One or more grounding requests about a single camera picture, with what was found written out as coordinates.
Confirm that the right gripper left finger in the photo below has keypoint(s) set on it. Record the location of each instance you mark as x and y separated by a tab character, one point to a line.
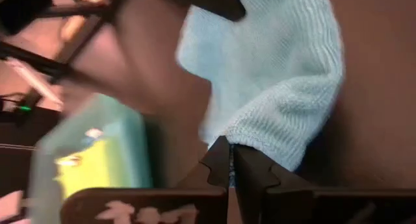
214	172

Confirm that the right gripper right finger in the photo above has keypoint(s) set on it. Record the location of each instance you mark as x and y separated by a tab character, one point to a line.
253	175

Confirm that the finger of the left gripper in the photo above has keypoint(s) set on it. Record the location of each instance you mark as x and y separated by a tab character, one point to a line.
211	1

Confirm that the teal microfiber towel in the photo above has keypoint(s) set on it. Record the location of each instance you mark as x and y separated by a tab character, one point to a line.
276	87

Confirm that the light blue microfiber towel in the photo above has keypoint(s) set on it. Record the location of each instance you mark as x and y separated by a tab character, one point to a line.
94	134

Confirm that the green microfiber towel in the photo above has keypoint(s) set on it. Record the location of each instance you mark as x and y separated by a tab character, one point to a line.
87	172

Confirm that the teal plastic tray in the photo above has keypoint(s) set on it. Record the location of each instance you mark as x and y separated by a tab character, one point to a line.
130	146

